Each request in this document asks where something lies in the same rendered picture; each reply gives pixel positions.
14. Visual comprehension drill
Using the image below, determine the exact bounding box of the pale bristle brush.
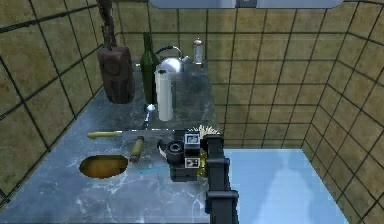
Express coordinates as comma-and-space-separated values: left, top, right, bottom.
189, 124, 221, 136

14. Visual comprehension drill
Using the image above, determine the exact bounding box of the dark green glass bottle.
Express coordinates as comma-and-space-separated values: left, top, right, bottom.
139, 31, 161, 106

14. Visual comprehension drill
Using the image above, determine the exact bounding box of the glass salt shaker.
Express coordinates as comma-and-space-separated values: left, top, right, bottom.
192, 37, 205, 67

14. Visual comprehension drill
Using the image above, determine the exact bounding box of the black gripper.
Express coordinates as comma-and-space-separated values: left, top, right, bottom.
156, 138, 201, 183

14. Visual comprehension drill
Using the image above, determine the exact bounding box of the yellow handled knife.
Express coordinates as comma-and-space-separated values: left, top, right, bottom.
86, 129, 158, 140

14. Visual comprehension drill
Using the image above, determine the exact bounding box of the silver kettle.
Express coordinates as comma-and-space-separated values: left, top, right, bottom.
154, 45, 194, 75

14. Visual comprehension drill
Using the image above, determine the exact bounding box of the white paper towel roll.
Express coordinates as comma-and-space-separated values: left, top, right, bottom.
154, 68, 175, 122

